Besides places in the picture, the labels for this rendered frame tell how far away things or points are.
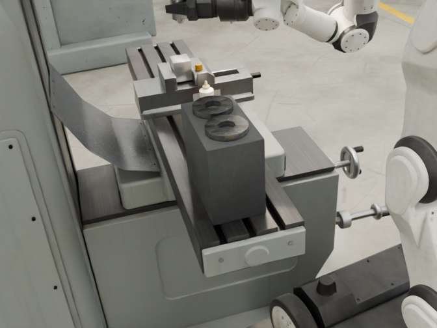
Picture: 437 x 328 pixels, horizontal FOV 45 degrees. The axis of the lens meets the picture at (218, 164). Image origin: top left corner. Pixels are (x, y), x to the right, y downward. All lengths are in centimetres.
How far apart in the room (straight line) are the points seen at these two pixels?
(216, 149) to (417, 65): 40
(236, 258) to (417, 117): 46
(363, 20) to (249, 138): 57
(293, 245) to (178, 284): 69
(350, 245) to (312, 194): 84
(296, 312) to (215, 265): 35
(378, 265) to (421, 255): 30
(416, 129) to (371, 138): 213
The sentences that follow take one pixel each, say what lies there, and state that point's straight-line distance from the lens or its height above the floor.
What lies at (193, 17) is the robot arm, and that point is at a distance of 139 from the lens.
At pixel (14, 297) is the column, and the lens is 161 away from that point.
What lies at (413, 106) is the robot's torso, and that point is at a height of 114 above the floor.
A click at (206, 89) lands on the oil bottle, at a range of 150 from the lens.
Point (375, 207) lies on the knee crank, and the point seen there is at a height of 53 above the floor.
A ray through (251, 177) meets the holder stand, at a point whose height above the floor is 103.
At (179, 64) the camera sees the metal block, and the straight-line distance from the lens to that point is 156.
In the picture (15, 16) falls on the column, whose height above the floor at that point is 132.
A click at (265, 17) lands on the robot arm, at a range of 135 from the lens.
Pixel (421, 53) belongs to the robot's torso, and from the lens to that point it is 104.
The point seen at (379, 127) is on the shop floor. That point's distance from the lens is 339.
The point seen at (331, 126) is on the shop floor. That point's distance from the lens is 337.
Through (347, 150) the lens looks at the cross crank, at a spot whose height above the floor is 68.
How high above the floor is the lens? 164
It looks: 33 degrees down
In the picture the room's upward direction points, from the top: 4 degrees counter-clockwise
